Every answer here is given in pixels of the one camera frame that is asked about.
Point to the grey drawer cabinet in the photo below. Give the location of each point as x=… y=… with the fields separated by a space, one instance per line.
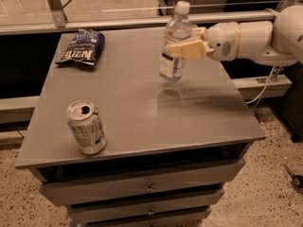
x=148 y=122

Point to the top grey drawer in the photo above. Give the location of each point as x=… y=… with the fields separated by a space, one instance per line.
x=141 y=182

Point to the bottom grey drawer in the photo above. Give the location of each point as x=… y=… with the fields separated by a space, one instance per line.
x=156 y=220

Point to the white green 7up can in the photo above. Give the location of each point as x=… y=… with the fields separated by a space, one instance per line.
x=84 y=122

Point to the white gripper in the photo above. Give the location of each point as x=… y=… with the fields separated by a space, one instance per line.
x=222 y=42

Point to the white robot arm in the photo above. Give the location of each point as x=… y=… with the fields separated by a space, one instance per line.
x=278 y=43

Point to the blue Kettle chips bag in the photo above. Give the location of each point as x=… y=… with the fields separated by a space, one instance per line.
x=84 y=49

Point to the clear plastic water bottle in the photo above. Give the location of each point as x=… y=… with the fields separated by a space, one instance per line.
x=177 y=30

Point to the grey drawer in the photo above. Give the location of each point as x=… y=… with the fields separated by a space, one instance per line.
x=156 y=220
x=141 y=182
x=145 y=206

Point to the middle grey drawer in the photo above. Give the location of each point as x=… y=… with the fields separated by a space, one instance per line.
x=145 y=206

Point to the metal railing bar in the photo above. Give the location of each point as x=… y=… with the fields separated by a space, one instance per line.
x=204 y=18

